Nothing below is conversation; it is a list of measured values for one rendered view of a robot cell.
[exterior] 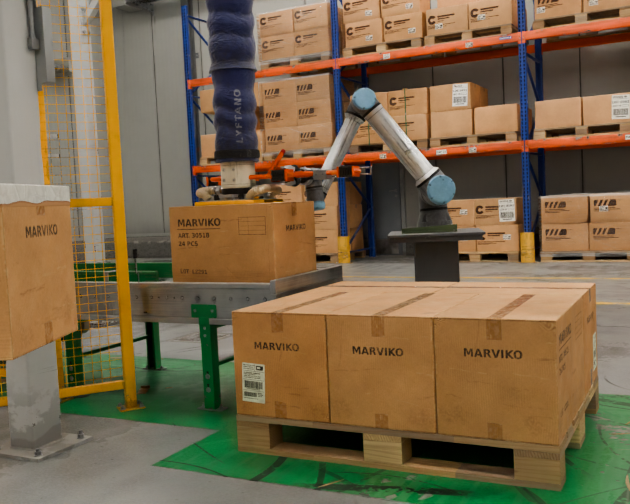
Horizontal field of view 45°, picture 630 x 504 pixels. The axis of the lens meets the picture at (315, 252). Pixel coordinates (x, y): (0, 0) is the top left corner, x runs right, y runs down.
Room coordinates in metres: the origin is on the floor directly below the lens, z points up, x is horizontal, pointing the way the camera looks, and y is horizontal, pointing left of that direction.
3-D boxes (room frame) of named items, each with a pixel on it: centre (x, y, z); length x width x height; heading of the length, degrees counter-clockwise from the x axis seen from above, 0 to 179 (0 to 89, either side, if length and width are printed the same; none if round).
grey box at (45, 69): (3.16, 1.11, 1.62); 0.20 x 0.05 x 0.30; 63
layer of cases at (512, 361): (3.06, -0.43, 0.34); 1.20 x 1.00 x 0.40; 63
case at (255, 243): (3.81, 0.35, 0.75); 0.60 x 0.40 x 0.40; 62
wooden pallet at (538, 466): (3.06, -0.43, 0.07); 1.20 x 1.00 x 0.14; 63
